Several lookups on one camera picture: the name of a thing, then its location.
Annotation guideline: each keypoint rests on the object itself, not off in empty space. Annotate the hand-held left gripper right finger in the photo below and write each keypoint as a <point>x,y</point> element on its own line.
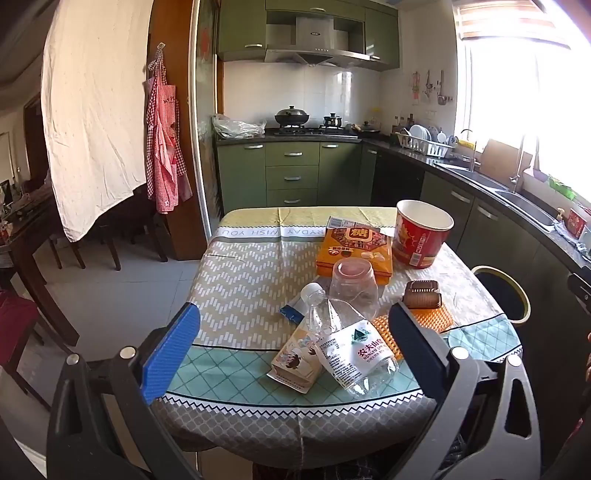
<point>415,355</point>

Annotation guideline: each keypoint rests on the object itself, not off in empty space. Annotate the red paper bucket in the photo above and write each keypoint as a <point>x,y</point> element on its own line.
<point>415,244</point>

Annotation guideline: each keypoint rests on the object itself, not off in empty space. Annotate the black gas stove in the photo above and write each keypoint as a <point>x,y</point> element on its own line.
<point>314,132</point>

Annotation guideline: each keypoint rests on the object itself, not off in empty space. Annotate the dark wooden chair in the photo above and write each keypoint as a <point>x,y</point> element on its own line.
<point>106,230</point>

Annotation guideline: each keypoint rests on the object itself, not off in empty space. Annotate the clear plastic jar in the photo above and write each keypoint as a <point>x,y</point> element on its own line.
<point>353,290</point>

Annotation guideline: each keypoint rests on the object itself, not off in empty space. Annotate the small black pot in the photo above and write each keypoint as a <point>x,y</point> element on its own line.
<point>332,121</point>

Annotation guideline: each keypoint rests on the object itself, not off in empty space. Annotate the steel kitchen faucet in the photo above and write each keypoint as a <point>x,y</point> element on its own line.
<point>521,157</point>

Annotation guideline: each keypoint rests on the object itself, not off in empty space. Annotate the red box on counter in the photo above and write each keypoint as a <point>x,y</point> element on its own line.
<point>577,224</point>

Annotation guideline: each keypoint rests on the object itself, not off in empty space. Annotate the chair with red cushion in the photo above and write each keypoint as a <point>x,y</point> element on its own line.
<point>18,318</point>

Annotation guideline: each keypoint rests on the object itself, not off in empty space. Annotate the orange mesh bag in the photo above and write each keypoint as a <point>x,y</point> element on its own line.
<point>431,318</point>

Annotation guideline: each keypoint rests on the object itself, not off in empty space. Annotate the green drawer cabinets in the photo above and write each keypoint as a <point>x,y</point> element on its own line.
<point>291,157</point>

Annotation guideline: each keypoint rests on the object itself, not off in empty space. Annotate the white hanging sheet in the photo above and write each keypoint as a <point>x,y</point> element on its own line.
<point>92,115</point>

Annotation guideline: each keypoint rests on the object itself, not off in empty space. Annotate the steel kitchen sink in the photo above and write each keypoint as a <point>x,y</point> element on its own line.
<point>521,203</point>

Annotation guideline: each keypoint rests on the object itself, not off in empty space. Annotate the frying pan with lid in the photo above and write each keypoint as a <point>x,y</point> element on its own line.
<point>370,129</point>

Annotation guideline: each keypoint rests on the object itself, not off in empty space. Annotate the clear plastic bag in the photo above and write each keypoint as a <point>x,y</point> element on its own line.
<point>235,127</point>

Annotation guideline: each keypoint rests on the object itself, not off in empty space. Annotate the blue wrapper scrap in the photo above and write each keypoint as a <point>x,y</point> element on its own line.
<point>291,314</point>

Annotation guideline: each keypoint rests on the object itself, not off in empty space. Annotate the dark wooden dining table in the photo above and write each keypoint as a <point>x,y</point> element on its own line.
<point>27,249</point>

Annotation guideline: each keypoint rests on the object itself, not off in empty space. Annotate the blue and white packet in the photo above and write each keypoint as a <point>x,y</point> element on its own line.
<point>339,222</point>

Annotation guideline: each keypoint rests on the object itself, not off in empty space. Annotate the black wok with lid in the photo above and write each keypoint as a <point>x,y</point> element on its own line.
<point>292,117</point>

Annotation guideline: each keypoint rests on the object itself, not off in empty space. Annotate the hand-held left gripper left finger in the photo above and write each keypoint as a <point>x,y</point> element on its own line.
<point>171,355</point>

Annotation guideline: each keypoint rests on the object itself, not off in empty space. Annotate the orange snack box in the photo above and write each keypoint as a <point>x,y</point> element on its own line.
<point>351,251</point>

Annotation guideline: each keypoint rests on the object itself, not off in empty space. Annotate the red checkered apron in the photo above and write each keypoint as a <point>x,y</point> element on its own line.
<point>164,138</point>

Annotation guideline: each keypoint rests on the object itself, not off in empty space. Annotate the steel range hood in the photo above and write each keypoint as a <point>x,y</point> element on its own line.
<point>314,41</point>

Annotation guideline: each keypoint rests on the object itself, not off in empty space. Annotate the crushed plastic water bottle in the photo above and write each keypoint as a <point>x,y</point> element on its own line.
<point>355,360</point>

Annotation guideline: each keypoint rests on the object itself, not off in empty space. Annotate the hanging kitchen utensils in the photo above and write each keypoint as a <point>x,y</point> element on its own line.
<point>434,87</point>

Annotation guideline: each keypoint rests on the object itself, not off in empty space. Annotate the beige drink carton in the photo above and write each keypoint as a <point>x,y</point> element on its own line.
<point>291,360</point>

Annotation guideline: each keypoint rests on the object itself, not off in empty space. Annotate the black bin with yellow rim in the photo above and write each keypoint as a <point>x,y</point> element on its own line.
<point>501,286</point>

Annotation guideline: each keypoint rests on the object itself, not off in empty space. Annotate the dark green counter cabinets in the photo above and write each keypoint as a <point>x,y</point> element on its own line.
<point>461,217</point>

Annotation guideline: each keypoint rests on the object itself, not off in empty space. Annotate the green box on sill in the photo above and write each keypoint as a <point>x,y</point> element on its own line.
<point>562,188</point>

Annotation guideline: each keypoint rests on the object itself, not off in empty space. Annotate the brown biscuit packet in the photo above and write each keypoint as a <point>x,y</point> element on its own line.
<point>422,295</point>

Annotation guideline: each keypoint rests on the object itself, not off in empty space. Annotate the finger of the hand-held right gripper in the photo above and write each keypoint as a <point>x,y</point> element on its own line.
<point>582,290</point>

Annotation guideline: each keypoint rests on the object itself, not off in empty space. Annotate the wooden cutting board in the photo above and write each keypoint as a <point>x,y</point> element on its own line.
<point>498,159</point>

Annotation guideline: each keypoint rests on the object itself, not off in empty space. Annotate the green wall cabinets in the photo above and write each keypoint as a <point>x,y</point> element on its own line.
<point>240,27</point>

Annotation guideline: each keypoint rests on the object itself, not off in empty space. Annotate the dish rack with dishes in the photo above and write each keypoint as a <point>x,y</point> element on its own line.
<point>422,143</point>

